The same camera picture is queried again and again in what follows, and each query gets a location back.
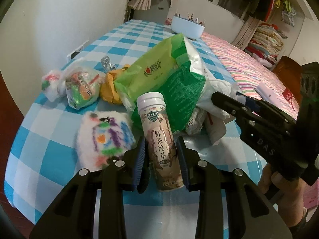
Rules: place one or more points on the red pouch with tassel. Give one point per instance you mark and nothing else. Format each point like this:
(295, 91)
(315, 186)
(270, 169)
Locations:
(288, 96)

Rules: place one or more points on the silver foil wrapper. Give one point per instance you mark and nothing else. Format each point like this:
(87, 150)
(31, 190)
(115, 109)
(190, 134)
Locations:
(107, 64)

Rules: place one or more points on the white round bowl container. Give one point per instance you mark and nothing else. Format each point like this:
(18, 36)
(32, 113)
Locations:
(188, 28)

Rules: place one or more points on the white blue long box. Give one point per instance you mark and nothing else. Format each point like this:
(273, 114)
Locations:
(268, 94)

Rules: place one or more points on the yellow snack wrapper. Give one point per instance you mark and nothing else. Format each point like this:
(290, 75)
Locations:
(108, 91)

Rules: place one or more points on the blue checkered tablecloth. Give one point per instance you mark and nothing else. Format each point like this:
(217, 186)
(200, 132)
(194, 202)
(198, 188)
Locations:
(43, 157)

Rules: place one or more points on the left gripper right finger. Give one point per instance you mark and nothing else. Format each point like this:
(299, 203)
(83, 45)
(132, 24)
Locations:
(230, 194)

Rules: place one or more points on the small clear red-green bag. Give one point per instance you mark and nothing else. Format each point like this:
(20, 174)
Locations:
(53, 85)

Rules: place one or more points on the green tissue pack bag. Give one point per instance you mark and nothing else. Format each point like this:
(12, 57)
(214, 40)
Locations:
(165, 69)

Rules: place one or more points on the black plug in socket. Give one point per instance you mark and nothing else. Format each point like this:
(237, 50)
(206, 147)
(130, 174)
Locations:
(76, 51)

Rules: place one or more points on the tea drink bottle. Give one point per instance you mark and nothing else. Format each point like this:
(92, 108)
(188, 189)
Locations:
(162, 152)

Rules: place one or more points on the right beige curtain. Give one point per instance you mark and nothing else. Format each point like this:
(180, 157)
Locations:
(246, 33)

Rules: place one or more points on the white lace cloth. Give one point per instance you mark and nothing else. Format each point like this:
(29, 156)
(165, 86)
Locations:
(195, 123)

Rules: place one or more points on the clear bag of snacks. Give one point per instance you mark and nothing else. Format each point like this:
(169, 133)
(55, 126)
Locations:
(83, 86)

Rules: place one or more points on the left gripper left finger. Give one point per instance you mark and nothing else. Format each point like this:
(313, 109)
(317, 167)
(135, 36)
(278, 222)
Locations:
(71, 214)

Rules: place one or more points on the colourful fuzzy white pouch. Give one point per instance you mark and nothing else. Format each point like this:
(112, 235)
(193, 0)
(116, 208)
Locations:
(103, 137)

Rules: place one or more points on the dark wooden headboard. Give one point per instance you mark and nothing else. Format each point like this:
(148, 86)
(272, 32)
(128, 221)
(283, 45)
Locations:
(289, 73)

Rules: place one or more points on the person's right hand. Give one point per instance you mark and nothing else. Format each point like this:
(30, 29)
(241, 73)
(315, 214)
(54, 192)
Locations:
(290, 205)

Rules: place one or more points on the white paper bag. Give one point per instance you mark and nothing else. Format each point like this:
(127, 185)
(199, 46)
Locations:
(213, 96)

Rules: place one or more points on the stack of folded quilts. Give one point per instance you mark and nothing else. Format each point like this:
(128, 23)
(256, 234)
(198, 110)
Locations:
(266, 44)

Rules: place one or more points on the striped pink bed sheet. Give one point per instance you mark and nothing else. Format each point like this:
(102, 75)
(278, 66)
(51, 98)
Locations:
(249, 73)

